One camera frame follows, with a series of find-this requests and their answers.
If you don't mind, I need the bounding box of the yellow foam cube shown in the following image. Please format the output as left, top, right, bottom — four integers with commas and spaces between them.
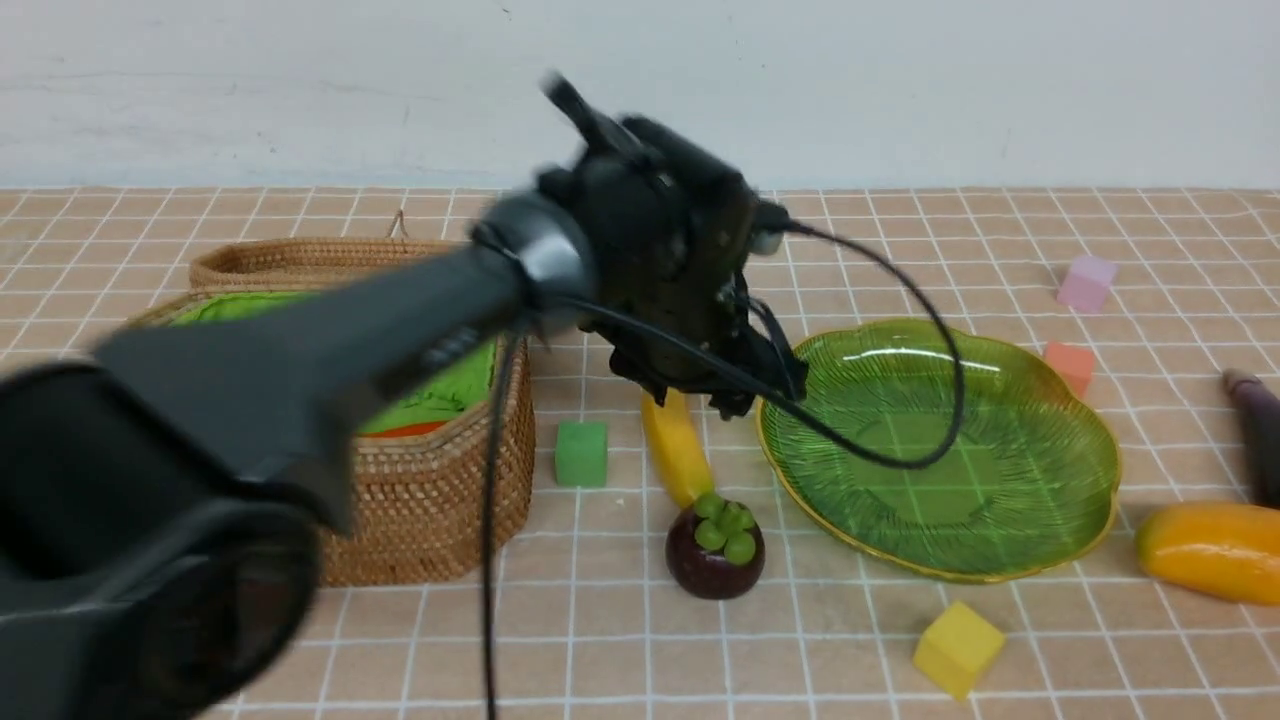
911, 601, 1006, 702

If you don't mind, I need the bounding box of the orange foam cube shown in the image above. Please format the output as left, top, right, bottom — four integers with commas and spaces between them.
1043, 341, 1097, 398

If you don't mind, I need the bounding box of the green glass leaf plate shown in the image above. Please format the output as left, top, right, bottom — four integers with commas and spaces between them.
756, 318, 1123, 584

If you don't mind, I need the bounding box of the green foam cube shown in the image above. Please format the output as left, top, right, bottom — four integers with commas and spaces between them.
554, 421, 609, 489

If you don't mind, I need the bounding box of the yellow toy banana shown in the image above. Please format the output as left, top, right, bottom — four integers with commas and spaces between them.
640, 389, 716, 510

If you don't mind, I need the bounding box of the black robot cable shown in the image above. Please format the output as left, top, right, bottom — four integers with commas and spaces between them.
480, 222, 966, 720

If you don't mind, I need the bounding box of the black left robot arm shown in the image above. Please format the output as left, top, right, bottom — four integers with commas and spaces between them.
1, 77, 804, 719

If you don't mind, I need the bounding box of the purple toy mangosteen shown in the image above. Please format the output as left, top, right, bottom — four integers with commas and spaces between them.
666, 491, 765, 601

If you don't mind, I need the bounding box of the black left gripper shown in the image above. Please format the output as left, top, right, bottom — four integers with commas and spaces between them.
538, 76, 809, 419

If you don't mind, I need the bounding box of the woven rattan basket lid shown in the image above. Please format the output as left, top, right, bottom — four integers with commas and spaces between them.
188, 211, 462, 292

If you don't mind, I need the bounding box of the orange toy mango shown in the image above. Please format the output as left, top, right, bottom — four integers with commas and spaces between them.
1135, 502, 1279, 606

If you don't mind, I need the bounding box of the purple toy eggplant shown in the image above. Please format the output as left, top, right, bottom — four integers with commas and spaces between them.
1222, 369, 1279, 509

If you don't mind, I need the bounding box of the orange toy carrot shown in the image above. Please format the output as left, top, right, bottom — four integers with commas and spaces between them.
361, 421, 448, 439

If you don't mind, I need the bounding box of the pink foam cube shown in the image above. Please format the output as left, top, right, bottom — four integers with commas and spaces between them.
1056, 255, 1117, 314

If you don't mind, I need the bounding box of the woven rattan basket green lining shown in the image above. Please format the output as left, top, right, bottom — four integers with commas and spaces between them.
120, 290, 538, 588

